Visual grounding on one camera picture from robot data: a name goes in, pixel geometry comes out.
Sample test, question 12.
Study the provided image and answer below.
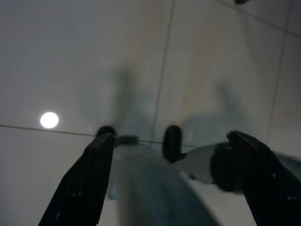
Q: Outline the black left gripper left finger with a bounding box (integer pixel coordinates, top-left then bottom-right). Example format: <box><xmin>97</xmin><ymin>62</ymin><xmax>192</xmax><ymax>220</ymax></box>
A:
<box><xmin>37</xmin><ymin>131</ymin><xmax>117</xmax><ymax>226</ymax></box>

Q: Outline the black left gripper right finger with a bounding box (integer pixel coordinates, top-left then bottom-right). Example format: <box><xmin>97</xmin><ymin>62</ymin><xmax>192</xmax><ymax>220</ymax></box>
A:
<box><xmin>226</xmin><ymin>130</ymin><xmax>301</xmax><ymax>226</ymax></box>

